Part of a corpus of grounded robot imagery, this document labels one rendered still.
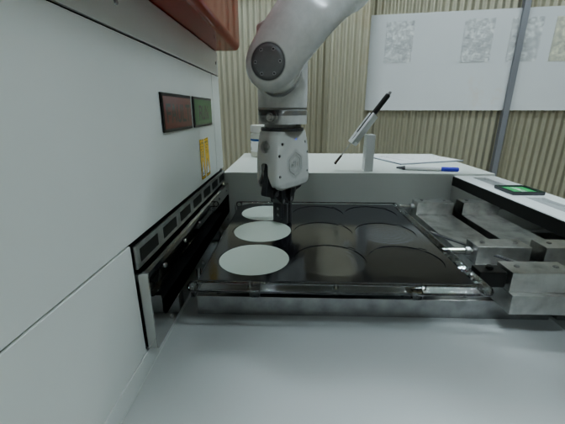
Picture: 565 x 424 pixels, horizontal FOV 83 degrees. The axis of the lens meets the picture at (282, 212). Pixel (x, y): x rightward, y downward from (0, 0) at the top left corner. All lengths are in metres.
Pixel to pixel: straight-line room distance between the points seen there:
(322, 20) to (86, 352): 0.44
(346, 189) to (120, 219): 0.55
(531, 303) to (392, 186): 0.39
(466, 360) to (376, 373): 0.11
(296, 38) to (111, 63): 0.23
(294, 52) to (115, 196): 0.29
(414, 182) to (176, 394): 0.64
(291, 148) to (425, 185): 0.38
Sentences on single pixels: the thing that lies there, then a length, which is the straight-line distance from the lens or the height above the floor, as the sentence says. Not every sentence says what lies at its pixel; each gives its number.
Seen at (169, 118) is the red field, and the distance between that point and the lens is 0.45.
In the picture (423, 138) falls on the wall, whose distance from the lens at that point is 3.06.
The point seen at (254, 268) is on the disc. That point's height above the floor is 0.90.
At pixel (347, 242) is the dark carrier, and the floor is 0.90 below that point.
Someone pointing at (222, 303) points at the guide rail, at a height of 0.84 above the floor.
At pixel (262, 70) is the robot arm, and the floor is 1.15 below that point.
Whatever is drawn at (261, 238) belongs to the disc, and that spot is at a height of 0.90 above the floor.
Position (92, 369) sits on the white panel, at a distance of 0.33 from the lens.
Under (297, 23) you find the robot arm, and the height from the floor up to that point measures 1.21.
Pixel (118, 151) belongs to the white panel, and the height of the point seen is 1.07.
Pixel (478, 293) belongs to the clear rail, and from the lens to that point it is 0.45.
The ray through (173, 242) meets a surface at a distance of 0.43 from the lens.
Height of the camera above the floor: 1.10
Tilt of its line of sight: 18 degrees down
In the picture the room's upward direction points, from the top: straight up
